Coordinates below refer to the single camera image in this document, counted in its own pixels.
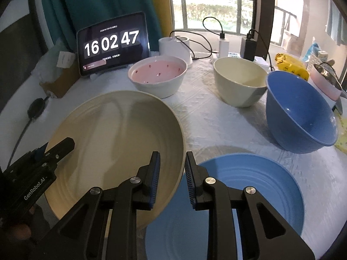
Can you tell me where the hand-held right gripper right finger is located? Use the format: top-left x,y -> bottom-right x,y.
185,151 -> 316,260

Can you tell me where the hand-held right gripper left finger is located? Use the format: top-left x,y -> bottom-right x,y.
32,151 -> 161,260

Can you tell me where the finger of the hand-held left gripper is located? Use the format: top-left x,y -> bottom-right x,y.
27,145 -> 46,163
45,138 -> 75,168

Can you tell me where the blue ribbed plate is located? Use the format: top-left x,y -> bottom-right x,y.
145,153 -> 304,260

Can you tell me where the cream bowl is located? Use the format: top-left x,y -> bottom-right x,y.
43,90 -> 187,229
213,57 -> 269,108

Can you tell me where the pink speckled bowl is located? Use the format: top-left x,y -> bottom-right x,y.
128,55 -> 188,99

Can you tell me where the blue bowl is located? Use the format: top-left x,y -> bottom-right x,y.
266,71 -> 339,154

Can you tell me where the person's left hand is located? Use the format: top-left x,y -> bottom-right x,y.
0,206 -> 49,252

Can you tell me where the black round device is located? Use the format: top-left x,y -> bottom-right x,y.
27,98 -> 45,120

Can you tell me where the white embossed tablecloth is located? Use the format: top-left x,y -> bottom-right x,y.
0,51 -> 347,260

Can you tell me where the cardboard box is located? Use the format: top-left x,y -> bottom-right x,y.
39,67 -> 80,99

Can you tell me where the white tablet stand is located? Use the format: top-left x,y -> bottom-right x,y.
91,64 -> 128,80

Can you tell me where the tablet with clock display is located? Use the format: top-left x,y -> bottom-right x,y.
76,12 -> 150,77

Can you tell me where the white desk lamp base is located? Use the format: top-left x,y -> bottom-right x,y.
159,36 -> 193,69

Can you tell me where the white charger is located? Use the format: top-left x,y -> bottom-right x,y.
219,39 -> 230,58

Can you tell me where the black charger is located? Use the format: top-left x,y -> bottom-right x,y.
242,38 -> 257,61

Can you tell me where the teal curtain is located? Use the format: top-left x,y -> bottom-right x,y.
39,0 -> 163,60

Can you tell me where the yellow packet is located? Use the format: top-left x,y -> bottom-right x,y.
275,53 -> 309,81

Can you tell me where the green tissue packet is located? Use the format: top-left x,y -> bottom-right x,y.
335,119 -> 347,152

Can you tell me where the pink and blue pot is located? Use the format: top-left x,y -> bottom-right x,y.
310,62 -> 347,101

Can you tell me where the white perforated board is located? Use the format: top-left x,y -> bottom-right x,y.
308,54 -> 324,71

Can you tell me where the blue plastic packet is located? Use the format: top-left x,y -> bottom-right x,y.
304,42 -> 321,60

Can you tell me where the yellow curtain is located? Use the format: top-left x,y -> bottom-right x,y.
146,0 -> 174,34

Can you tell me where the light blue hanging towel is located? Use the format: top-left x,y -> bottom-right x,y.
325,0 -> 347,46

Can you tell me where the black lamp cable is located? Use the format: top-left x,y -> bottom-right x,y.
170,31 -> 213,59

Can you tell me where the black long charger cable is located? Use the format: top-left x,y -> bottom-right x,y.
247,29 -> 273,72

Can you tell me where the black looped charger cable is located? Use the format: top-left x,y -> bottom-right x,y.
202,17 -> 226,41

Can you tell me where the dark window frame post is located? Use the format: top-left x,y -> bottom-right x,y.
253,0 -> 276,50

